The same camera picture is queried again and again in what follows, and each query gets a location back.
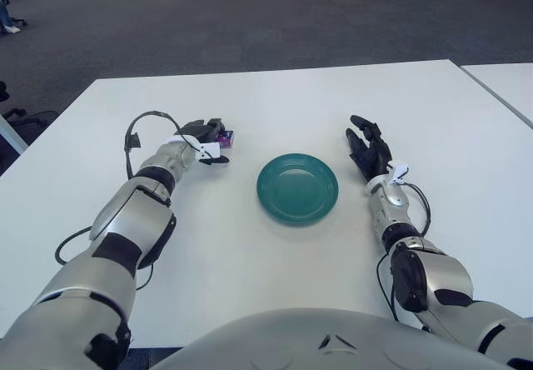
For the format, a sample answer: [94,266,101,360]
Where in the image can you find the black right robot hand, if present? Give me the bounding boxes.
[344,114,395,183]

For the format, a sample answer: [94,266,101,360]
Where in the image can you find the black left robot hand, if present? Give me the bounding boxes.
[173,116,231,167]

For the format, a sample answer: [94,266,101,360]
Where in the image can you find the green round plate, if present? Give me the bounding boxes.
[256,152,340,226]

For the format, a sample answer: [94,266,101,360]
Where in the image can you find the white office table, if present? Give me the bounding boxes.
[460,62,533,129]

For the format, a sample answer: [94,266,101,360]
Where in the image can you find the black office chair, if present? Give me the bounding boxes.
[0,80,59,146]

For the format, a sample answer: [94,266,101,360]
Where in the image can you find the grey robot torso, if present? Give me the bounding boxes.
[152,307,507,370]

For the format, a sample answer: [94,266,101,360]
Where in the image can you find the person leg with white shoe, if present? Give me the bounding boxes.
[0,2,21,34]

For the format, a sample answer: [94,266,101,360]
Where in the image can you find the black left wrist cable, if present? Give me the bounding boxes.
[123,110,201,179]

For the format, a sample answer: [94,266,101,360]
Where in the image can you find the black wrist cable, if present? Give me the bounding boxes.
[123,110,201,179]
[401,182,432,238]

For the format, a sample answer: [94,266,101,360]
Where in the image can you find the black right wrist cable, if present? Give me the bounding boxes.
[401,182,432,238]

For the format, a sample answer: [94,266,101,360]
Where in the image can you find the black right elbow cable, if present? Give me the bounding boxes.
[376,252,401,321]

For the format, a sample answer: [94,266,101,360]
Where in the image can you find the black elbow cable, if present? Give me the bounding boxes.
[376,252,401,321]
[55,224,153,292]

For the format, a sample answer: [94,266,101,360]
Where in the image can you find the black left elbow cable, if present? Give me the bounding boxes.
[55,224,153,292]

